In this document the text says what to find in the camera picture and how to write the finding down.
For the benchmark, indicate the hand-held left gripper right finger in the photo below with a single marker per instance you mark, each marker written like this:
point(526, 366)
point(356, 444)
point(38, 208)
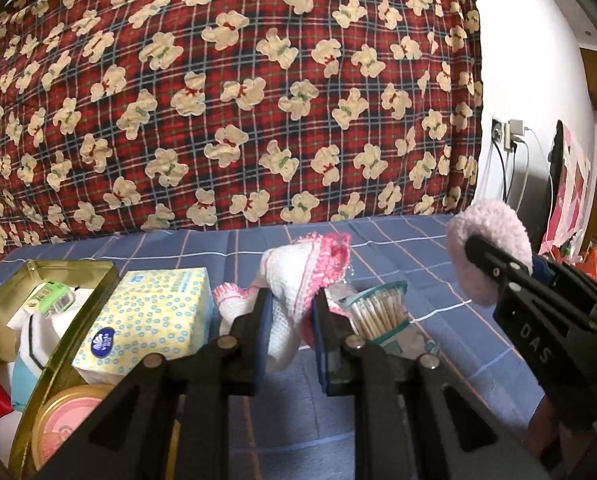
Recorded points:
point(321, 350)

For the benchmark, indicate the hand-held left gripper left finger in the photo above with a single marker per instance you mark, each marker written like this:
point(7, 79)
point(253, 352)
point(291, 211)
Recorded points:
point(262, 340)

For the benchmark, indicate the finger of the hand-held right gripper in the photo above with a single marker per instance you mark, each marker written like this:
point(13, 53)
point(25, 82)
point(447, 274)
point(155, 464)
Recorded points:
point(493, 265)
point(543, 267)

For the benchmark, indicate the pale pink fluffy puff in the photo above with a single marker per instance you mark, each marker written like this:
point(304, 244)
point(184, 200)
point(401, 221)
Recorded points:
point(493, 220)

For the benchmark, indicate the white pink crochet toy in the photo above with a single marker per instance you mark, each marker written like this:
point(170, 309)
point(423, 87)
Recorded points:
point(298, 280)

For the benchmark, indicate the gold rectangular tin box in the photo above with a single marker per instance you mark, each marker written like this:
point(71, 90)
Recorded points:
point(78, 267)

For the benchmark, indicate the round gold pink tin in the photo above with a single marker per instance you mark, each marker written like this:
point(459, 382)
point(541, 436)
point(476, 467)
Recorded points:
point(68, 420)

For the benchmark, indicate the person's right forearm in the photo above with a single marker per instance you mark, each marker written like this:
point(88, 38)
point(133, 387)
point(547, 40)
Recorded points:
point(543, 427)

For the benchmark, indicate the colourful clutter pile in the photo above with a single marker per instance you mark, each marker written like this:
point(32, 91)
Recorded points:
point(581, 260)

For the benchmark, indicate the cotton swab bag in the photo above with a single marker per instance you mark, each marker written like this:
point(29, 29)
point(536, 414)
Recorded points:
point(378, 310)

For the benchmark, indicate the black flat panel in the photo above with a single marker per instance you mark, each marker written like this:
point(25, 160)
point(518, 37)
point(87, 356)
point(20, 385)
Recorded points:
point(556, 180)

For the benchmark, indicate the blue plaid bed sheet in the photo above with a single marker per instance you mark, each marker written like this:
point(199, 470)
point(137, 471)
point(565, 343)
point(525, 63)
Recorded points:
point(403, 240)

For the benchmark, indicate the yellow blue patterned tissue pack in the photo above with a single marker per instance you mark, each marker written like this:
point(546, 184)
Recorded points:
point(148, 310)

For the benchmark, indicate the white plug-in charger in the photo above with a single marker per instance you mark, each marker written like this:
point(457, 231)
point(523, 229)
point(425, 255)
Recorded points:
point(517, 131)

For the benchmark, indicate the green white small packet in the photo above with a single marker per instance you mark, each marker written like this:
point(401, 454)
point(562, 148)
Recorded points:
point(53, 297)

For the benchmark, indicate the red plaid bear print blanket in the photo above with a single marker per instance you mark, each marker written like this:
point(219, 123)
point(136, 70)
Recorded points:
point(228, 85)

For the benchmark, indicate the pink wall poster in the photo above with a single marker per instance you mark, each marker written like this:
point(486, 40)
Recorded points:
point(571, 185)

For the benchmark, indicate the white wall outlet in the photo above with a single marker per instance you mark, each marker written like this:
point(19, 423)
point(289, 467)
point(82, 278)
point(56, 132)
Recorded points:
point(497, 131)

